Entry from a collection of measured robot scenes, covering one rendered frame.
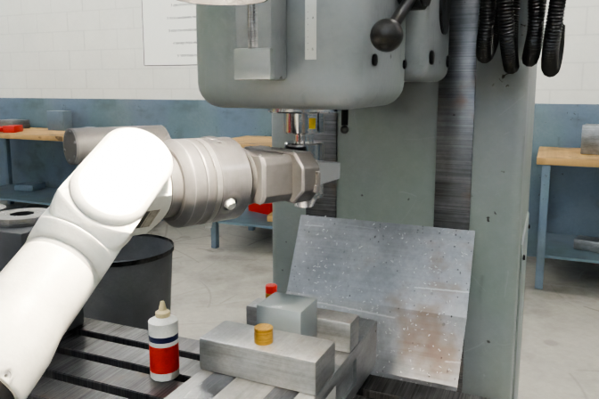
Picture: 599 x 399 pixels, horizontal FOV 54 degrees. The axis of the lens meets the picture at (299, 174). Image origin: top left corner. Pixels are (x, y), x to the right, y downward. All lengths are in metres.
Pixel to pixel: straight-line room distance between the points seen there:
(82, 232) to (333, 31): 0.29
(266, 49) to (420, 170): 0.53
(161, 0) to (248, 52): 5.47
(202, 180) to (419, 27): 0.35
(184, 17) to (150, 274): 3.69
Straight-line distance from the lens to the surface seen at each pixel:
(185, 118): 5.84
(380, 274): 1.04
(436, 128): 1.02
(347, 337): 0.76
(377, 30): 0.54
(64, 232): 0.48
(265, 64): 0.56
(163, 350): 0.85
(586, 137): 4.34
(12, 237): 0.97
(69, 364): 0.96
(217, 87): 0.64
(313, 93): 0.59
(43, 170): 7.15
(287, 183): 0.62
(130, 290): 2.54
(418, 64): 0.75
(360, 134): 1.05
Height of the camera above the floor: 1.33
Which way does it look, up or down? 9 degrees down
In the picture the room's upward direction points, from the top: straight up
